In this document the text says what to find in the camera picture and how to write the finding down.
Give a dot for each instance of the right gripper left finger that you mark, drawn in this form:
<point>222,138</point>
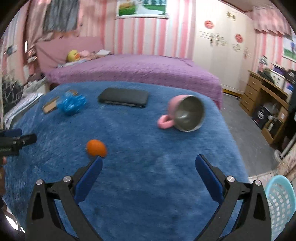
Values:
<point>54,212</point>

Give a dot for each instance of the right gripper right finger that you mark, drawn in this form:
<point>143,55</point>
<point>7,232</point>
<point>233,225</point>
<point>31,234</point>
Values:
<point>242,212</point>

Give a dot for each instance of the blue plastic bag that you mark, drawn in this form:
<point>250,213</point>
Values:
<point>71,103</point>

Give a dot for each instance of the small orange fruit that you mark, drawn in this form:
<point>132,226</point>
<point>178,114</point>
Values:
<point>96,148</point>

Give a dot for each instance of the left hand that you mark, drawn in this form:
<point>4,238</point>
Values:
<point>2,176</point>

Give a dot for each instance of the light blue plastic basket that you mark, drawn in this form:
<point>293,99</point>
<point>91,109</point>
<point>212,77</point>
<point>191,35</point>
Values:
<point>281,201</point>

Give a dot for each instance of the tan phone case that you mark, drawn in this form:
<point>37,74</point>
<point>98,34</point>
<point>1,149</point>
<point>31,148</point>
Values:
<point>53,104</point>

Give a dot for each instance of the pink headboard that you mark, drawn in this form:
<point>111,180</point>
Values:
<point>52,53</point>

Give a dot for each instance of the yellow duck plush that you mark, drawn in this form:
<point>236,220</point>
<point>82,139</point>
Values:
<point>73,55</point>

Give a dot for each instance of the wooden desk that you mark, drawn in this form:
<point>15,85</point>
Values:
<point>267,104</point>

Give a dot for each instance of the pink steel-lined mug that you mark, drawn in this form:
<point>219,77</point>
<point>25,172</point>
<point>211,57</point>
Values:
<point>185,112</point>

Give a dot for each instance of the black phone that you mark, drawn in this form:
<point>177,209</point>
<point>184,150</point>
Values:
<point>123,96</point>

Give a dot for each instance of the purple bedspread bed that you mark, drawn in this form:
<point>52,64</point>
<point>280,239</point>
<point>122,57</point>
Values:
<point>149,69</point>

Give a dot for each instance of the framed wedding picture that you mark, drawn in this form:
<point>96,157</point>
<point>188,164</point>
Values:
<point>141,9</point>

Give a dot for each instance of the white wardrobe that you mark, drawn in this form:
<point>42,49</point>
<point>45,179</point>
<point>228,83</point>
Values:
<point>224,43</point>

